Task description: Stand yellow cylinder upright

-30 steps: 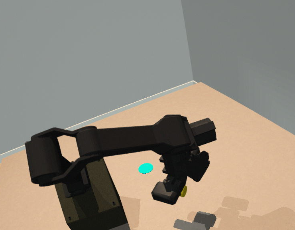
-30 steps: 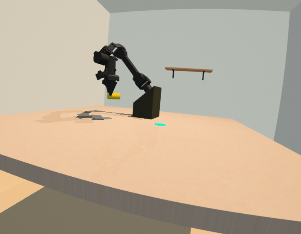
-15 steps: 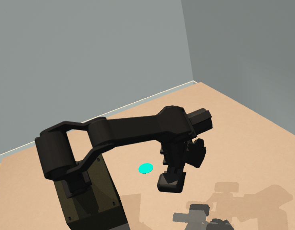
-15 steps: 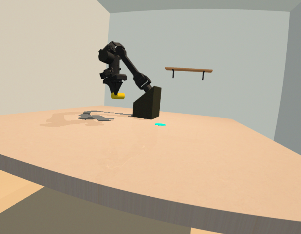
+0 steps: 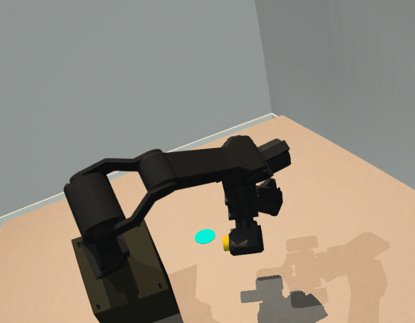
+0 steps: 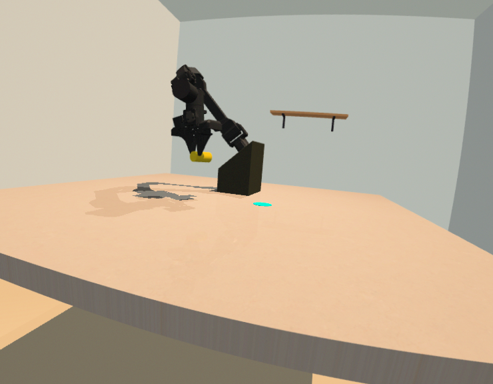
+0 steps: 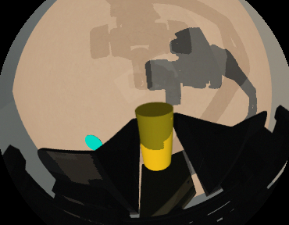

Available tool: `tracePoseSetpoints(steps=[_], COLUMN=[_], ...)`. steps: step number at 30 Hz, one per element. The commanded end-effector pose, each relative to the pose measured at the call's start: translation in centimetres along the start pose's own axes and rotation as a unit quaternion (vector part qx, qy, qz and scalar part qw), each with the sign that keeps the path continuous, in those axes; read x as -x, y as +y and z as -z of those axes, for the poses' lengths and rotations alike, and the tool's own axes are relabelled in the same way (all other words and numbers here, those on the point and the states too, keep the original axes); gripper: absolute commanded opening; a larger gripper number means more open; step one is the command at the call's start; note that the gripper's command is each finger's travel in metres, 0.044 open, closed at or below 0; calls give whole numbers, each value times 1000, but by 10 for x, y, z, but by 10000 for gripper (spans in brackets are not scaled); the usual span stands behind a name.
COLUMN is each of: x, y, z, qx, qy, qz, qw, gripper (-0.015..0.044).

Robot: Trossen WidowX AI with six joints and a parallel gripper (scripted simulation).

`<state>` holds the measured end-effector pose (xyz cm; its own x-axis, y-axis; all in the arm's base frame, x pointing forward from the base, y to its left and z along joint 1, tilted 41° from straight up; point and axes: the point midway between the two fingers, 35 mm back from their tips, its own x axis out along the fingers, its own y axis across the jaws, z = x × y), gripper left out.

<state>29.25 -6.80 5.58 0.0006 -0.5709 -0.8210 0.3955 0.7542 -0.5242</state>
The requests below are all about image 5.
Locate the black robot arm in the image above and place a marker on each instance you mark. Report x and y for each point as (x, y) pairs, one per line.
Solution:
(239, 164)

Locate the yellow tall cylinder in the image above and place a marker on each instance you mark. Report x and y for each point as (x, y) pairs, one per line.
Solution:
(225, 242)

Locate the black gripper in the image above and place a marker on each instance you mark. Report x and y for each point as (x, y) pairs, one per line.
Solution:
(246, 238)

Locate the cyan circle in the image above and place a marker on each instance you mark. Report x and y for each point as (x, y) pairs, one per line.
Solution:
(204, 236)

